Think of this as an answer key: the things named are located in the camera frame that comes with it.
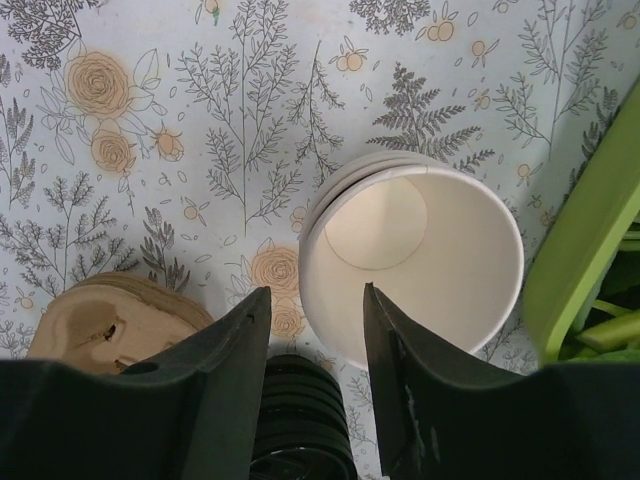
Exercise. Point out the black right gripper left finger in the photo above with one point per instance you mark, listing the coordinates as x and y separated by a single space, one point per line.
189 412

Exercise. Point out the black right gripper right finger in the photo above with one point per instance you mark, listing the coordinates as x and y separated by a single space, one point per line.
442 413

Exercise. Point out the stack of black lids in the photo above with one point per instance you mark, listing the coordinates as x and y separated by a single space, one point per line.
302 429

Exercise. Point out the stack of pulp cup carriers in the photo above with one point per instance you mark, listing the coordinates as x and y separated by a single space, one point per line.
113 320

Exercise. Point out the stack of paper cups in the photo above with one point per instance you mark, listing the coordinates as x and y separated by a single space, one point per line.
438 242

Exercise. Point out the green plastic vegetable tray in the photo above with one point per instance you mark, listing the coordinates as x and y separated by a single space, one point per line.
585 235

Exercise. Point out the floral table mat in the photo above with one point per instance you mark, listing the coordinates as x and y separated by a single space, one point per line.
184 141

